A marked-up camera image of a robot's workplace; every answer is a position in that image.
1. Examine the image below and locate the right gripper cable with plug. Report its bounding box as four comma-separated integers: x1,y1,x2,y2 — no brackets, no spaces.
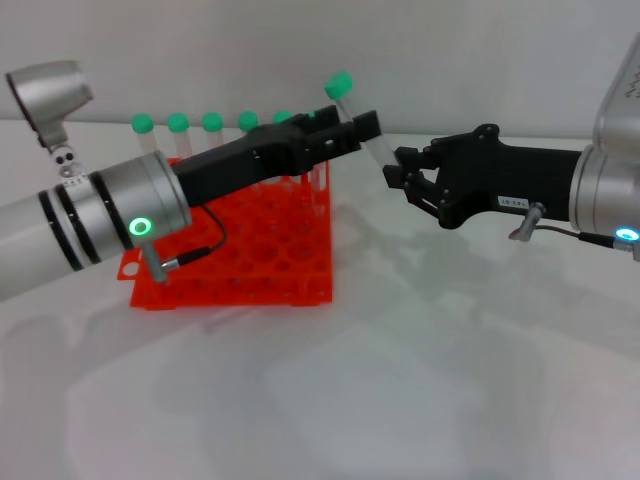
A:
508,201,640,251

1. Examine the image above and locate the left gripper cable with plug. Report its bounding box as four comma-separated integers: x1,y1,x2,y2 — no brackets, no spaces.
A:
142,203,229,285

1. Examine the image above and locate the orange test tube rack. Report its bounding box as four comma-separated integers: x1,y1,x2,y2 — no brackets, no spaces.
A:
117,157,334,312

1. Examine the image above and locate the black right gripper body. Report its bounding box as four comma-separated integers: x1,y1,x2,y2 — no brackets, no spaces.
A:
433,123,585,232

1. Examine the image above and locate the gripper cable with plug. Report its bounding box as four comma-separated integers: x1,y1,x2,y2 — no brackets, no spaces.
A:
142,203,229,285
508,201,640,251

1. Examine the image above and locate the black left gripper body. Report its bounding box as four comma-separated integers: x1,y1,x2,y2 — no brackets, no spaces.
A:
172,122,331,209

